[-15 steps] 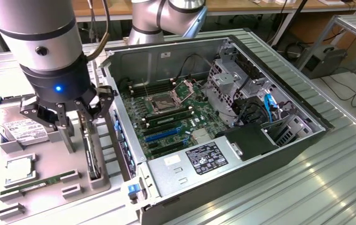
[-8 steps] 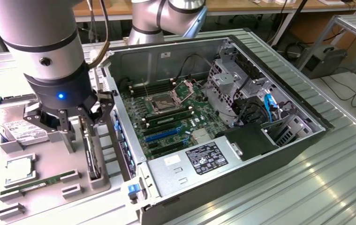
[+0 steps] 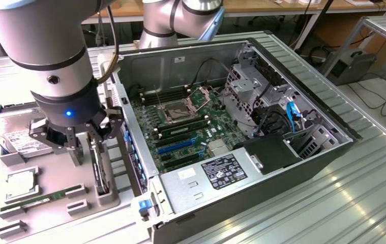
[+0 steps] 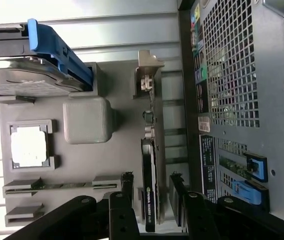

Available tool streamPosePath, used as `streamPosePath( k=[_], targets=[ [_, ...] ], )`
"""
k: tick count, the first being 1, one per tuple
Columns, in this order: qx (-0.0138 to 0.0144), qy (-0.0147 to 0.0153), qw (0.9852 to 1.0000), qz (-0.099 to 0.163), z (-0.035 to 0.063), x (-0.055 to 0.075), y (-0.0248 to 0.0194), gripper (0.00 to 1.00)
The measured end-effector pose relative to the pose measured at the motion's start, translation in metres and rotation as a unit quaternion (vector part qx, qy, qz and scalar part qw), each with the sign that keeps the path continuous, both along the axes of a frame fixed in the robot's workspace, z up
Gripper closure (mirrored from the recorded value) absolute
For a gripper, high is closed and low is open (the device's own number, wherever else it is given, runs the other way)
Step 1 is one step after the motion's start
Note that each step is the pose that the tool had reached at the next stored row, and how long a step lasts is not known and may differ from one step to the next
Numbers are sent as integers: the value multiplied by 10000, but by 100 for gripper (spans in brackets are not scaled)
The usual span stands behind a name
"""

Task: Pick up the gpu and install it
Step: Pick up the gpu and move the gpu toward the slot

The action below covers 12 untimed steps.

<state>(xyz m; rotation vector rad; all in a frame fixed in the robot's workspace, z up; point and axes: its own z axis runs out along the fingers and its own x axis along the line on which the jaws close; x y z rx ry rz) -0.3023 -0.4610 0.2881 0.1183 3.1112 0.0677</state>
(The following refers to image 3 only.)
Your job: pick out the blue case latch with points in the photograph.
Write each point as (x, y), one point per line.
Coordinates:
(145, 206)

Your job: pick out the black RAM slot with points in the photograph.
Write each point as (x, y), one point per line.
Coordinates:
(163, 92)
(179, 121)

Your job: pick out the thin metal locking lever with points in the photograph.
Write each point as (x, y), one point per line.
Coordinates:
(159, 97)

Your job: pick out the black expansion slot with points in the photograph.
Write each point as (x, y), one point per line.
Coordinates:
(174, 142)
(186, 162)

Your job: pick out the black open PC case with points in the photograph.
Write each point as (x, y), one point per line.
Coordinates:
(314, 178)

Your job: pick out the CPU socket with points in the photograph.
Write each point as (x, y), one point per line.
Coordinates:
(175, 110)

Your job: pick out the silver CPU chip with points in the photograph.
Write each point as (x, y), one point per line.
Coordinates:
(20, 186)

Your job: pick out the blue expansion slot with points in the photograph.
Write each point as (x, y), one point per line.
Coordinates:
(175, 148)

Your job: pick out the silver power supply unit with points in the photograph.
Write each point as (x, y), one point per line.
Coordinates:
(186, 188)

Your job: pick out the green installed RAM stick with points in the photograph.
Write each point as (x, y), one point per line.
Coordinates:
(186, 127)

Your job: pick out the silver chipset heatsink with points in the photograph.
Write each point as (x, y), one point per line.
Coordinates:
(219, 148)

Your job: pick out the silver hard disk drive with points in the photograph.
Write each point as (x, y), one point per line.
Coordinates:
(10, 122)

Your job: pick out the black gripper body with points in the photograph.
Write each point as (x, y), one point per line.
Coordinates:
(67, 106)

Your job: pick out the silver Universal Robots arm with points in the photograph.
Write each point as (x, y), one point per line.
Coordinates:
(43, 38)

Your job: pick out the metal socket cover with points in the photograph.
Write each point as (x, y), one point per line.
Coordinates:
(199, 97)

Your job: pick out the metal disk bay cage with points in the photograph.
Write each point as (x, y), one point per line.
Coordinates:
(247, 86)

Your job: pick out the black graphics card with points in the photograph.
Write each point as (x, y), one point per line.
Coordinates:
(99, 165)

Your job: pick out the green motherboard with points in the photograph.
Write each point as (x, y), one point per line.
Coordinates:
(213, 117)

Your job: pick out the grey parts rack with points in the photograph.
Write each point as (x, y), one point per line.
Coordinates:
(60, 178)

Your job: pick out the wooden desk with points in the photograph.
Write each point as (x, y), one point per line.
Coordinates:
(281, 6)

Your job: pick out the black box device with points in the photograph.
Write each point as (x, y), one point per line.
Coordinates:
(352, 67)

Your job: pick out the green loose RAM stick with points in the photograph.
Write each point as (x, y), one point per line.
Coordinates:
(43, 198)

